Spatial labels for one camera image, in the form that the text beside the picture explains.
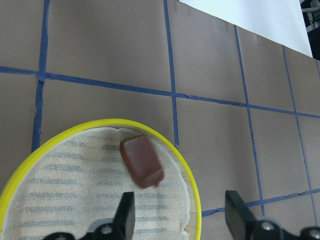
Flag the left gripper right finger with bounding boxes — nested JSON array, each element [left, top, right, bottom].
[[225, 190, 320, 240]]

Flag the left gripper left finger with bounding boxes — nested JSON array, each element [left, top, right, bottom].
[[43, 191, 136, 240]]

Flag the yellow steamer layer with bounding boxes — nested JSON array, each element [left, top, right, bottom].
[[0, 118, 202, 240]]

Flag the brown bun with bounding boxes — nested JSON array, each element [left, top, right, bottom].
[[119, 134, 165, 189]]

